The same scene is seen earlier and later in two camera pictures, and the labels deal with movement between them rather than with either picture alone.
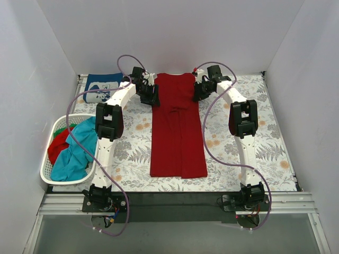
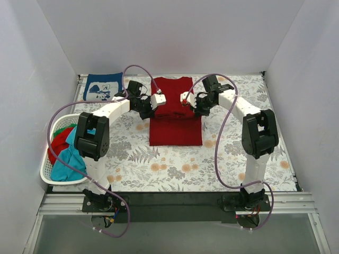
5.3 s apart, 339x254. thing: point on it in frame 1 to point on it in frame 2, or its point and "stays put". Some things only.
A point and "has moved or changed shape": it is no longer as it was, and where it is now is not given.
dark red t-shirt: (177, 149) has moved or changed shape
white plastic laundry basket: (59, 121) stays put
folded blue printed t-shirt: (97, 81) stays put
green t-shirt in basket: (62, 129) stays put
